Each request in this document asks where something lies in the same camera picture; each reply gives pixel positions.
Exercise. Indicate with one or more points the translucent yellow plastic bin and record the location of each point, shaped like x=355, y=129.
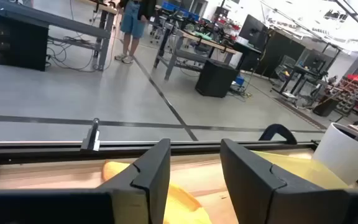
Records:
x=300, y=169

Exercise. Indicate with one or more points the red parts bin shelf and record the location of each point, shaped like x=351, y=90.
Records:
x=356, y=77

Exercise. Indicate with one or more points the wooden top workbench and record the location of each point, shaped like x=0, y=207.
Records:
x=194, y=37

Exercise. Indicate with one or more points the black desk with monitor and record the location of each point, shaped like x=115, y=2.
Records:
x=300, y=70

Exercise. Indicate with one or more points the black computer monitor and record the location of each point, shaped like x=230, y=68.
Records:
x=253, y=31

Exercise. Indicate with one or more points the black computer tower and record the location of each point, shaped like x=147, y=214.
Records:
x=17, y=46
x=216, y=77

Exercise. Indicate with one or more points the yellow microfiber towel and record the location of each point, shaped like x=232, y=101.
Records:
x=182, y=208

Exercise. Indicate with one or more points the black clamp on rail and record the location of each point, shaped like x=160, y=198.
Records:
x=92, y=137

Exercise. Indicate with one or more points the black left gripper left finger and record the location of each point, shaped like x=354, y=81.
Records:
x=154, y=174

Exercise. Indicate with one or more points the grey metal desk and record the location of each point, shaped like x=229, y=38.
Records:
x=57, y=21

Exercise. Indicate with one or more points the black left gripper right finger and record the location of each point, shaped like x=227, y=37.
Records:
x=253, y=193

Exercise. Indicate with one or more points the blue storage bins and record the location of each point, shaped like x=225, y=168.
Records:
x=169, y=6

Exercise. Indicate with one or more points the person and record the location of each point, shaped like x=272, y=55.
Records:
x=132, y=21

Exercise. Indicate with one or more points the black table edge rail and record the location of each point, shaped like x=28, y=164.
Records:
x=42, y=149

